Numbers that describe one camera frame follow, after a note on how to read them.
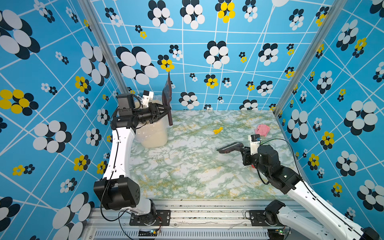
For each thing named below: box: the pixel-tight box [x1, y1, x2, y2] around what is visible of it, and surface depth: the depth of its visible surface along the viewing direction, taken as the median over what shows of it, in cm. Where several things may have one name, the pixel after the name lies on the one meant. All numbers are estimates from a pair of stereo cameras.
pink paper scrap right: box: [255, 124, 271, 137], surface depth 110 cm
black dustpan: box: [162, 71, 173, 126], surface depth 69 cm
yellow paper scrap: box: [213, 126, 224, 135], surface depth 110 cm
